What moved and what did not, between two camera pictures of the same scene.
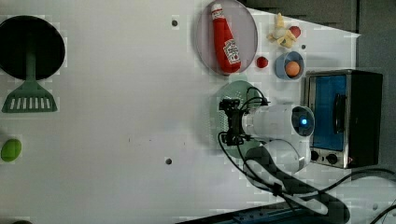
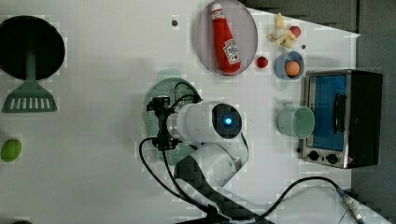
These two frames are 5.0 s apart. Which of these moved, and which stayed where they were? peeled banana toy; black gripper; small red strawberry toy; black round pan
Moved: black gripper
Stayed: small red strawberry toy; peeled banana toy; black round pan
